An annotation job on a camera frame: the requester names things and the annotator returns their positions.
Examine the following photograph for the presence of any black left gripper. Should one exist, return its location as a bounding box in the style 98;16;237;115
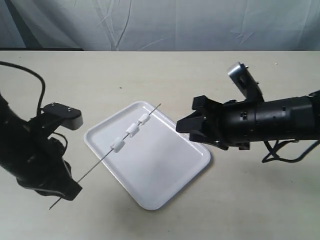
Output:
14;132;83;201

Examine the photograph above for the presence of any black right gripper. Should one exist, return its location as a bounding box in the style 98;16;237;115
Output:
175;95;255;151

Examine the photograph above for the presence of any thin metal skewer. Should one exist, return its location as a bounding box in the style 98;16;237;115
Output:
48;102;162;210

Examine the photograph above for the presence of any white marshmallow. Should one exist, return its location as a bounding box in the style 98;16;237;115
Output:
126;123;140;138
138;113;150;126
110;137;125;153

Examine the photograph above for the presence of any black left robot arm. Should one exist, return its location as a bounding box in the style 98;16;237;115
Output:
0;98;83;201

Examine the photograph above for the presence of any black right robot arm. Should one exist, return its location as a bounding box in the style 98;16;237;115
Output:
176;91;320;151

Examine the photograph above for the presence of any white rectangular plastic tray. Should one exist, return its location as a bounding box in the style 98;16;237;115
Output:
84;101;211;211

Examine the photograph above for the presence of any grey wrinkled backdrop cloth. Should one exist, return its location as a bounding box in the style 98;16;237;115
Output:
0;0;320;51

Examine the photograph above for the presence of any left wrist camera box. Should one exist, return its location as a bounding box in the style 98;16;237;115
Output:
42;102;83;131

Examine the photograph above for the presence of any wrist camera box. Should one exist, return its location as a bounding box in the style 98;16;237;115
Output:
42;102;83;131
228;62;264;102

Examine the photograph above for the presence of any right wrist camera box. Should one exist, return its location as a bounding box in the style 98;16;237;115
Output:
228;62;264;102

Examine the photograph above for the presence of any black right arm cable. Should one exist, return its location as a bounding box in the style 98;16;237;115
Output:
261;138;320;165

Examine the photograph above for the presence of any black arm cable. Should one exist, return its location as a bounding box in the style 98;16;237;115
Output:
261;138;320;165
0;61;47;118

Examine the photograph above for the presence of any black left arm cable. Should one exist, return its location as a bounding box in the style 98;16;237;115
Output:
0;61;47;118

